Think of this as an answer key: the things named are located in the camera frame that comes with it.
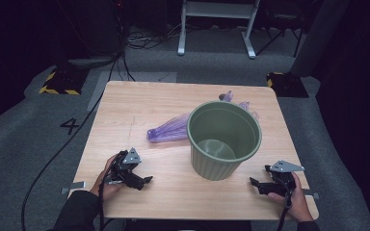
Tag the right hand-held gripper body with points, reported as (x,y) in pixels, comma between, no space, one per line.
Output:
(282,179)

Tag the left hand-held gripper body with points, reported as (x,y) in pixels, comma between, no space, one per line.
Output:
(126,166)

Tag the green ribbed plastic bin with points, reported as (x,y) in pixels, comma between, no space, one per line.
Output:
(224,141)

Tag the purple plastic bag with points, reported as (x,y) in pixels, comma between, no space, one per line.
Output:
(170,130)

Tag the person's right hand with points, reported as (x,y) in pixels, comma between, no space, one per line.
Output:
(298,202)

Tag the person's left hand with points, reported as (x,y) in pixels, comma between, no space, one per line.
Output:
(104,187)

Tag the grey floor plate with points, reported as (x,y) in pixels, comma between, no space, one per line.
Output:
(141,77)

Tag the black yellow striped stand base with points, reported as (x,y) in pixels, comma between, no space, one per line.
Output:
(287,85)
(62,82)

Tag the black tripod stand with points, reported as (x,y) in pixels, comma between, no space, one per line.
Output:
(281,32)

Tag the grey metal table bracket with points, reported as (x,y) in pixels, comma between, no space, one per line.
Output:
(75,186)
(311,194)

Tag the grey slanted post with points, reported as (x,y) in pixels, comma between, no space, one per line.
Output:
(318,38)

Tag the white metal desk frame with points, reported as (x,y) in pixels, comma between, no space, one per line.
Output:
(216,9)

